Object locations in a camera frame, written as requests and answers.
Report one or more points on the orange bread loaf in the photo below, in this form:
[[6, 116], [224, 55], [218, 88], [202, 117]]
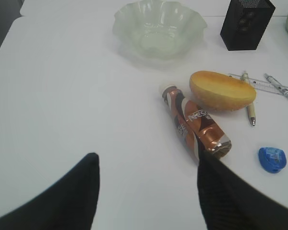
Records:
[[221, 92]]

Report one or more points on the Nescafe coffee bottle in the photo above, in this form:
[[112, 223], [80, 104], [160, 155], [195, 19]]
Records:
[[197, 129]]

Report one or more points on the pale green glass wavy plate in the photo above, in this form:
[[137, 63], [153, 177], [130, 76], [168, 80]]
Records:
[[157, 33]]

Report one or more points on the black mesh pen holder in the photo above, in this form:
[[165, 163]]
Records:
[[245, 23]]

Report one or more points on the beige grip pen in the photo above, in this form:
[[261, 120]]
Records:
[[250, 107]]

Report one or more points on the clear plastic ruler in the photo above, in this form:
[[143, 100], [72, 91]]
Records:
[[259, 84]]

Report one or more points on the grey grip pen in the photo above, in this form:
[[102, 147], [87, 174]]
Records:
[[281, 88]]

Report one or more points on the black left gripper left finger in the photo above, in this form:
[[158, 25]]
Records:
[[69, 204]]

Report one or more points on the blue pencil sharpener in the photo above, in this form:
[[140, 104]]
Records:
[[273, 160]]

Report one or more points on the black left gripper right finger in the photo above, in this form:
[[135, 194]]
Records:
[[229, 203]]

